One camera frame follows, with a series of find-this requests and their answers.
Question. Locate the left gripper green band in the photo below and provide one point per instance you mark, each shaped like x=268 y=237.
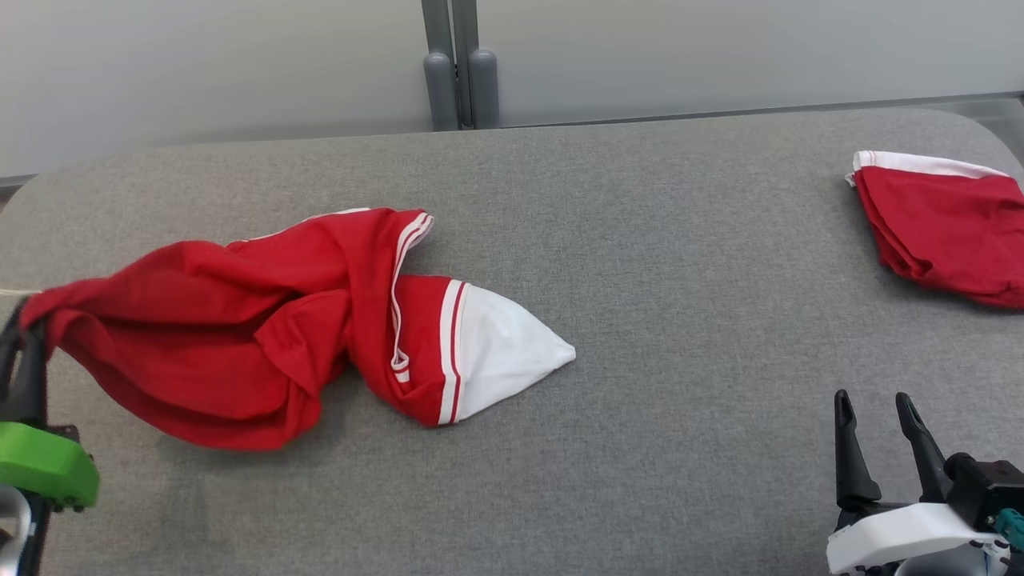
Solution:
x=40 y=464

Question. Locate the red Bulls 23 garment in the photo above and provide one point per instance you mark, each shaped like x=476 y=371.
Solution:
x=944 y=224

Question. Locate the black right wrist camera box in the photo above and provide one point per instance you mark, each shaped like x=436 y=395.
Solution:
x=988 y=484

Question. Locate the red shirt with white stripes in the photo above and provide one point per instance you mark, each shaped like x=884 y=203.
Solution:
x=240 y=320

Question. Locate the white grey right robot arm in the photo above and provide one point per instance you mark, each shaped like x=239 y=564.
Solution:
x=944 y=566

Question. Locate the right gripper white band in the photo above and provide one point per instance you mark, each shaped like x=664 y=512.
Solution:
x=896 y=532

